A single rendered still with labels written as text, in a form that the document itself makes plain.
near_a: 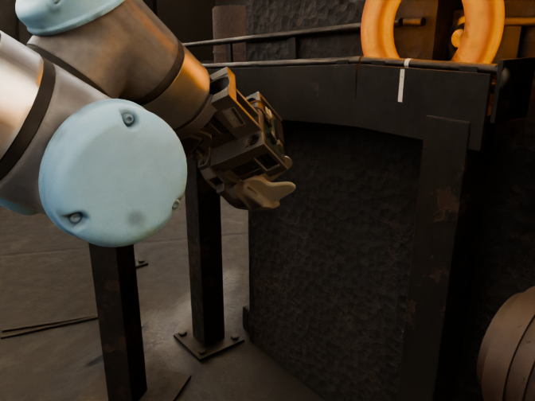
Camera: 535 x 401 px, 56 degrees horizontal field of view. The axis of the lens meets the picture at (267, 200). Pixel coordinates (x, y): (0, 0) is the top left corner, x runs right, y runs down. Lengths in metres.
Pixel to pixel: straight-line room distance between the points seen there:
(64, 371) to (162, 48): 0.99
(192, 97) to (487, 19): 0.35
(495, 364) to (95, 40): 0.41
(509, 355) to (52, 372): 1.05
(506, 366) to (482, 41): 0.35
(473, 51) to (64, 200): 0.50
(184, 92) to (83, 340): 1.04
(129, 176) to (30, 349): 1.18
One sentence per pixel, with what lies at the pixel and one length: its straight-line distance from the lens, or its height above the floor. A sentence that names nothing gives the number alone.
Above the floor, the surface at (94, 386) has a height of 0.01.
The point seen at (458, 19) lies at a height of 0.76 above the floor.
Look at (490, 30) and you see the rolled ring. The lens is 0.64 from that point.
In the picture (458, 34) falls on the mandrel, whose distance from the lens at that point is 0.76.
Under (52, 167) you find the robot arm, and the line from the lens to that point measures 0.25.
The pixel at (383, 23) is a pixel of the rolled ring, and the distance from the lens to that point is 0.72.
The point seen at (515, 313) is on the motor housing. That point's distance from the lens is 0.49.
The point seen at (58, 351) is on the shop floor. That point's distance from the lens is 1.39.
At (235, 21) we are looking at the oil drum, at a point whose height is 0.78.
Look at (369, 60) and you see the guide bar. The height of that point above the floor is 0.71.
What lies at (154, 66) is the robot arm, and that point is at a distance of 0.42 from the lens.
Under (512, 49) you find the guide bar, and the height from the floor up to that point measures 0.73.
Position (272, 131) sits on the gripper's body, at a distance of 0.51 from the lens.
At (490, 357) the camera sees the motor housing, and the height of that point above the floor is 0.49.
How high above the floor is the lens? 0.75
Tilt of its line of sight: 19 degrees down
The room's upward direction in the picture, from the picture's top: straight up
